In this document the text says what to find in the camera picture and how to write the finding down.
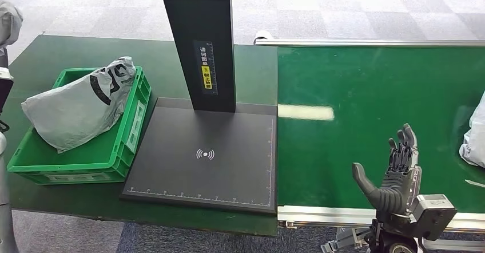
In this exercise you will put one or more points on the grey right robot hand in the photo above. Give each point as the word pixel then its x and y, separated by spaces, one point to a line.
pixel 394 198

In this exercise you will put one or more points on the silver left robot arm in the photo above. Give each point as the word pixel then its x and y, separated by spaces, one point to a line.
pixel 4 205

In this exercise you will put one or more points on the plain white grey package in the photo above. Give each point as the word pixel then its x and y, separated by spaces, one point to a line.
pixel 475 141

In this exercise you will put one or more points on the black weighing platform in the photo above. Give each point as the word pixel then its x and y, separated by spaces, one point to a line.
pixel 227 175

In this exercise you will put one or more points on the green plastic basket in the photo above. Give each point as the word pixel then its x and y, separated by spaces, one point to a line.
pixel 94 156

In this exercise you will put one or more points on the grey package with black print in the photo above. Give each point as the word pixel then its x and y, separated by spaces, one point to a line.
pixel 72 111

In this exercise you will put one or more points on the aluminium conveyor lower beam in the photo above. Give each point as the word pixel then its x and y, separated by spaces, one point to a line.
pixel 462 245

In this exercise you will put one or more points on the green conveyor belt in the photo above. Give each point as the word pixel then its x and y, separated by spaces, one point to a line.
pixel 360 84

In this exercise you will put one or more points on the black and yellow column label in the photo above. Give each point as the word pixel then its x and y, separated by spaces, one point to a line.
pixel 206 54

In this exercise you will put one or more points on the black scanner column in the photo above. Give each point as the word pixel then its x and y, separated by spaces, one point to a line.
pixel 193 16

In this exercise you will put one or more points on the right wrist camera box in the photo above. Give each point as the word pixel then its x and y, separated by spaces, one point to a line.
pixel 434 213

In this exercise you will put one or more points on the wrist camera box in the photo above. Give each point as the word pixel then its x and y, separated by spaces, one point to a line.
pixel 4 92
pixel 434 213

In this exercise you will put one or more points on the aluminium conveyor side rail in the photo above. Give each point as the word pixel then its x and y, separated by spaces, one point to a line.
pixel 322 215
pixel 379 42

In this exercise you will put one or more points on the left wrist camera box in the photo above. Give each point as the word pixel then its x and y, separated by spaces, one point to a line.
pixel 4 92

